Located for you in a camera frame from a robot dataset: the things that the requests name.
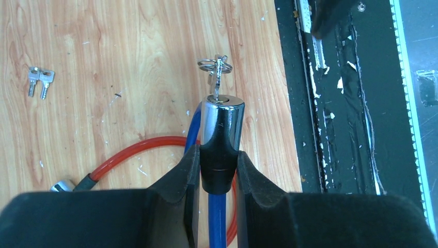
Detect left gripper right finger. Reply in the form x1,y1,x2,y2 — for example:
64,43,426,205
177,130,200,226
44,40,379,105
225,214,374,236
237,151,437,247

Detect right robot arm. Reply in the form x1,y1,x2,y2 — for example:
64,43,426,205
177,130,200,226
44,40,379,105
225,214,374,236
311,0,359,40

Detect aluminium frame rail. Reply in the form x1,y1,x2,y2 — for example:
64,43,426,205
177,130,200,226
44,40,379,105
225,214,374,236
390,1,437,235

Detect blue cable lock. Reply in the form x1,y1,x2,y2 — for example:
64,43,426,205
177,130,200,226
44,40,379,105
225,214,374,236
184,95,245,247

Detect red cable lock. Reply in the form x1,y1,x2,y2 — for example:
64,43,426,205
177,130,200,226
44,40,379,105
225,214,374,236
50,136,239,246

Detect blue lock silver keys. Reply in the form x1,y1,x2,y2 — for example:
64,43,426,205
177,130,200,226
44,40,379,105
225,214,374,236
197,54,233,102

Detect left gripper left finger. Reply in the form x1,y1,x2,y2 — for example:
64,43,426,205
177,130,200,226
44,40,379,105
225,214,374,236
1,146,200,247

